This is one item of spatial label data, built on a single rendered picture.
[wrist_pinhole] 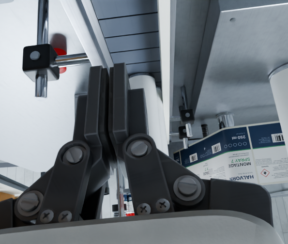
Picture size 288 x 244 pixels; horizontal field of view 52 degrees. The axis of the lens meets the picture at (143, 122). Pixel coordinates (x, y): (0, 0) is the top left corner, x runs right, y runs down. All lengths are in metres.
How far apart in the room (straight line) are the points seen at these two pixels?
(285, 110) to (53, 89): 0.47
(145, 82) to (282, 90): 0.24
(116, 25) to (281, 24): 0.23
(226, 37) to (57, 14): 0.24
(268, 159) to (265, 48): 0.32
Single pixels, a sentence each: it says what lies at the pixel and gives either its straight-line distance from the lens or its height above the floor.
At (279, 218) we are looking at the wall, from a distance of 5.93.
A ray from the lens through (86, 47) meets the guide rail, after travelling 0.28.
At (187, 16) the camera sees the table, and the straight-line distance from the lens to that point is 0.48.
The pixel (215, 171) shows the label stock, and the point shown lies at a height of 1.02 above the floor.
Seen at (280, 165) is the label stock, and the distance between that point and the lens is 0.76.
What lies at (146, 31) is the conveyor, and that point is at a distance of 0.41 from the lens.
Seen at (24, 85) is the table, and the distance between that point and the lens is 0.67.
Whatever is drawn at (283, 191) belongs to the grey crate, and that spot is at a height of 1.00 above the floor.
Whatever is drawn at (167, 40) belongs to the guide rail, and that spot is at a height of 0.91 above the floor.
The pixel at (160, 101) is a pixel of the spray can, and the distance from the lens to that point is 0.55.
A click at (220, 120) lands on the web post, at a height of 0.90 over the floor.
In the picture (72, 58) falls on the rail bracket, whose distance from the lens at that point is 0.31.
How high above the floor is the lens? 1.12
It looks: 18 degrees down
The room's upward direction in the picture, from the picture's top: 175 degrees clockwise
